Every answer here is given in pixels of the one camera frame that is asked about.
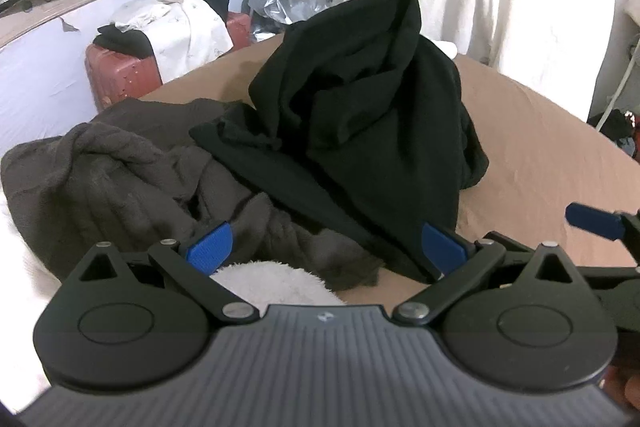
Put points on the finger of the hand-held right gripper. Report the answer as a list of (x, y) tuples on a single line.
[(605, 274), (592, 219)]

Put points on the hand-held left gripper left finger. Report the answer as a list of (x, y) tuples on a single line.
[(210, 247)]

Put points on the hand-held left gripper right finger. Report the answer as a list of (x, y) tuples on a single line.
[(440, 252)]

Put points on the white fluffy garment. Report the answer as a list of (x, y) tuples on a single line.
[(280, 282)]

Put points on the black garment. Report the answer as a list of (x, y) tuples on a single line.
[(350, 117)]

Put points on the dark clothes pile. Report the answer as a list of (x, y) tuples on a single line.
[(617, 124)]

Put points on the dark grey fleece garment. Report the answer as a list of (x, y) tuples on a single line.
[(100, 187)]

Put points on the red suitcase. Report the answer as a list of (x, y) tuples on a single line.
[(125, 77)]

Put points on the black cloth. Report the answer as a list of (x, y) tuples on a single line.
[(125, 42), (212, 4)]

